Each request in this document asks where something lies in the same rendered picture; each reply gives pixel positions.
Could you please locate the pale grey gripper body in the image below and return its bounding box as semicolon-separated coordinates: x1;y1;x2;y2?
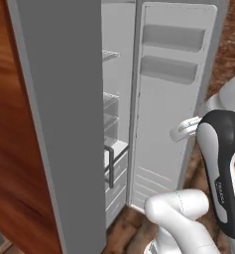
169;115;202;144

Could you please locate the grey fridge door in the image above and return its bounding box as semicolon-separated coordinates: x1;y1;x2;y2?
126;0;230;213

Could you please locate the dark grey fridge rack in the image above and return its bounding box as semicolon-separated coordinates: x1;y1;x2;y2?
103;144;130;190

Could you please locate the white fridge drawer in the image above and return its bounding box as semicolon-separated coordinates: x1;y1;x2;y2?
104;154;129;200
105;186;128;230

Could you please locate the grey fridge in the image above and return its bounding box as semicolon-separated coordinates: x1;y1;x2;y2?
6;0;141;254

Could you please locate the grey door bin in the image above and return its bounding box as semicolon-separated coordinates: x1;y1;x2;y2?
141;23;207;54
139;55;199;85

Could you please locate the wooden cabinet panel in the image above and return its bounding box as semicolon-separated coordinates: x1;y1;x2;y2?
0;0;63;254

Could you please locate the wire fridge shelf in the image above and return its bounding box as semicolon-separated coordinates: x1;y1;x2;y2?
102;91;121;113
101;49;121;64

